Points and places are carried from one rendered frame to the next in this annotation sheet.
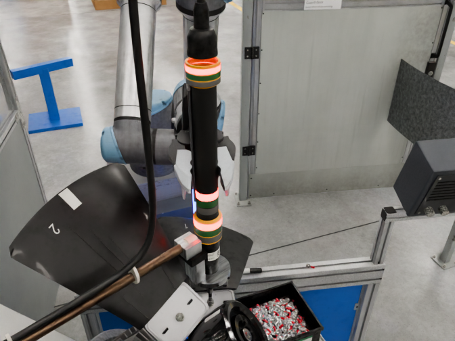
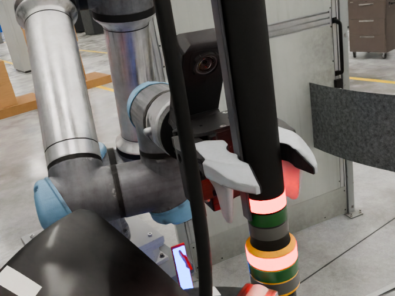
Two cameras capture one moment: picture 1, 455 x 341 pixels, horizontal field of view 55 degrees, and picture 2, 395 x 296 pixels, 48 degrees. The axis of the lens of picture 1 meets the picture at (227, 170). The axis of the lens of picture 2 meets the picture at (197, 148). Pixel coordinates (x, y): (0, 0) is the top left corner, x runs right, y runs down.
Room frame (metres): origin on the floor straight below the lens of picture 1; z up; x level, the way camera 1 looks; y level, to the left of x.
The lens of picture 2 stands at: (0.20, 0.14, 1.61)
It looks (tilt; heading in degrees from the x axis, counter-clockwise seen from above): 21 degrees down; 349
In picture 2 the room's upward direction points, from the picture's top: 10 degrees counter-clockwise
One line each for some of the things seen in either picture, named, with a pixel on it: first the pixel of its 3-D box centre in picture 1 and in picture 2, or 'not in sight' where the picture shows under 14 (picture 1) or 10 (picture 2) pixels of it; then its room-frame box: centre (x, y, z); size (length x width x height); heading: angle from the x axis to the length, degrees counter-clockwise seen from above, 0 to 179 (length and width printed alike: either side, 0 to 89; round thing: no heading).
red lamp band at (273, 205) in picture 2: (206, 191); (264, 197); (0.51, 0.03, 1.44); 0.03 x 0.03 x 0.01
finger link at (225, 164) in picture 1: (224, 179); (287, 168); (0.52, 0.00, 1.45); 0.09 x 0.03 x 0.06; 18
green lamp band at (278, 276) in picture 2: (208, 224); (273, 261); (0.51, 0.03, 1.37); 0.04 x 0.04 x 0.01
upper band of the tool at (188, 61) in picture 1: (202, 72); not in sight; (0.51, 0.03, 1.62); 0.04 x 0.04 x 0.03
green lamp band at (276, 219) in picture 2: (206, 198); (266, 211); (0.51, 0.03, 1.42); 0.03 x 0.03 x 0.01
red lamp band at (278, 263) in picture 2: (207, 218); (271, 249); (0.51, 0.03, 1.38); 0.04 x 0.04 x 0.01
